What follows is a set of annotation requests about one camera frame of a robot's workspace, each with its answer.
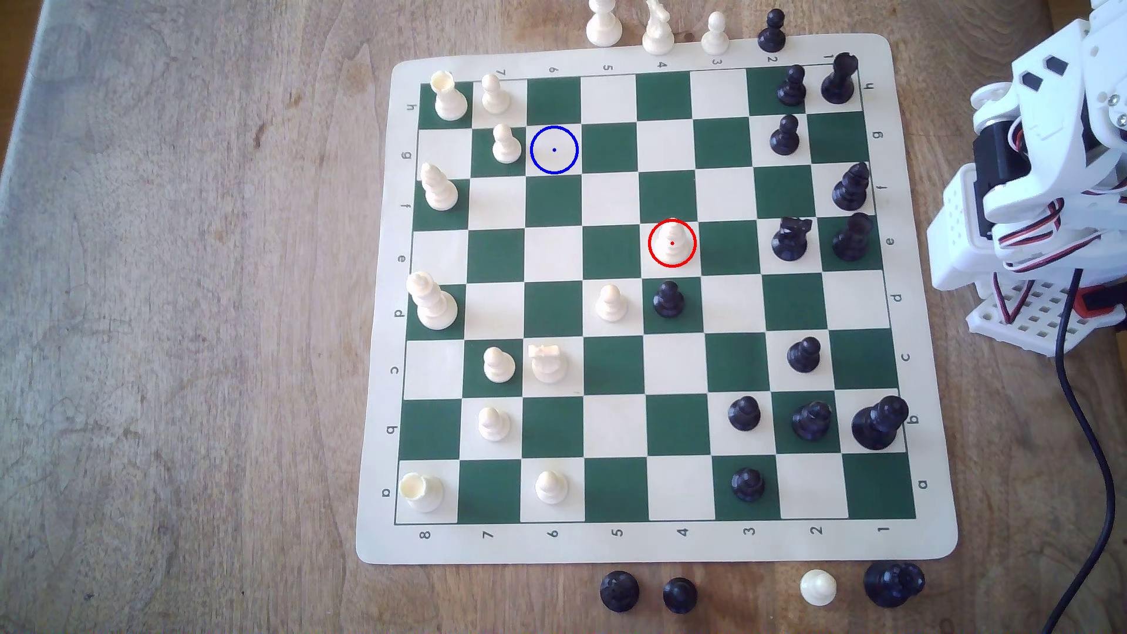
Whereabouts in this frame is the green white chess board mat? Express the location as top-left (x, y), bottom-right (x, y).
top-left (356, 33), bottom-right (959, 565)

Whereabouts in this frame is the white chess knight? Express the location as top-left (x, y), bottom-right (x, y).
top-left (528, 343), bottom-right (569, 385)
top-left (642, 0), bottom-right (676, 56)

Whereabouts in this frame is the white chess bishop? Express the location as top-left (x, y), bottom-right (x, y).
top-left (586, 0), bottom-right (623, 48)
top-left (419, 162), bottom-right (460, 213)

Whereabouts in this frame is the white chess rook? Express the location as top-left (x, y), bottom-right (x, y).
top-left (399, 473), bottom-right (446, 514)
top-left (430, 70), bottom-right (470, 123)

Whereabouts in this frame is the black chess rook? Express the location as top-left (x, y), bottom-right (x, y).
top-left (599, 571), bottom-right (640, 614)
top-left (821, 52), bottom-right (861, 105)

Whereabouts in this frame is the black chess bishop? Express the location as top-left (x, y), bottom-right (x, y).
top-left (831, 212), bottom-right (875, 262)
top-left (831, 161), bottom-right (872, 213)

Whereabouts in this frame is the black chess king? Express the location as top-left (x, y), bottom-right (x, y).
top-left (851, 394), bottom-right (910, 452)

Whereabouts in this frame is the black chess queen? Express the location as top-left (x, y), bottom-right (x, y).
top-left (863, 561), bottom-right (926, 609)

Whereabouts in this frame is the white perforated base plate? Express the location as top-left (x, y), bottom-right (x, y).
top-left (967, 280), bottom-right (1127, 358)

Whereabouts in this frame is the black cable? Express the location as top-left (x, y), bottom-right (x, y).
top-left (1039, 264), bottom-right (1127, 634)

